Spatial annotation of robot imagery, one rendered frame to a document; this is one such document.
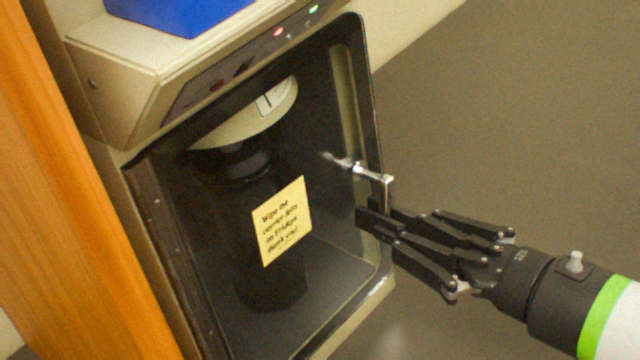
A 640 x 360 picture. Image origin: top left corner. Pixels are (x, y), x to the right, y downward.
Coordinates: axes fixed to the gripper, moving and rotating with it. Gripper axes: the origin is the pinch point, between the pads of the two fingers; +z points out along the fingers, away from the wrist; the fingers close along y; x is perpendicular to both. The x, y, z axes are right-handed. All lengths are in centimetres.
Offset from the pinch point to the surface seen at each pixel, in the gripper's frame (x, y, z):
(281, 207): -7.0, 12.5, 4.1
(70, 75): -28.3, 30.7, 6.3
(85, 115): -24.5, 30.1, 6.8
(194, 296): -3.3, 25.1, 4.1
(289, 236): -2.8, 11.8, 4.1
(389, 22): 5, -64, 48
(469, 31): 9, -78, 36
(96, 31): -32.1, 29.6, 3.0
